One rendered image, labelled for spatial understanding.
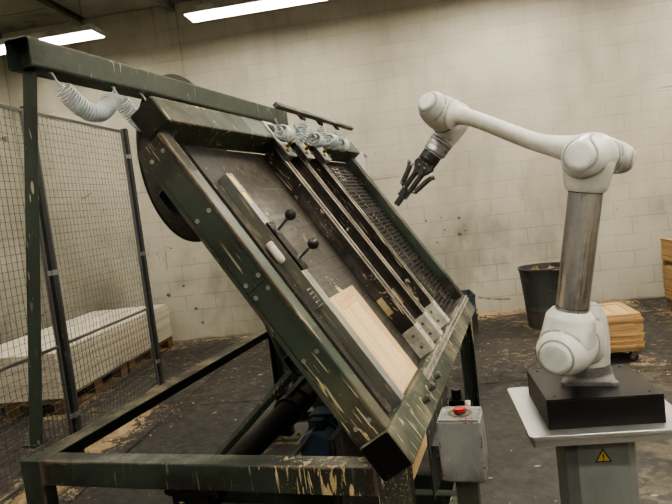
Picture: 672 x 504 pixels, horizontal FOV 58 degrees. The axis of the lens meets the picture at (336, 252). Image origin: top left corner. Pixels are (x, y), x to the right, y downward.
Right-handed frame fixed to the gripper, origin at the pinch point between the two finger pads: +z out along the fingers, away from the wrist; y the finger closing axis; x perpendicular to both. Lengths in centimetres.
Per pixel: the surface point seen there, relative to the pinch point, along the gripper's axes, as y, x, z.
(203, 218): -20, -72, 38
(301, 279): 4, -41, 40
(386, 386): 45, -30, 51
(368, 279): 3.1, 15.2, 35.6
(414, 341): 32, 23, 45
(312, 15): -393, 410, -109
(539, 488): 108, 116, 81
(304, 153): -59, 20, 10
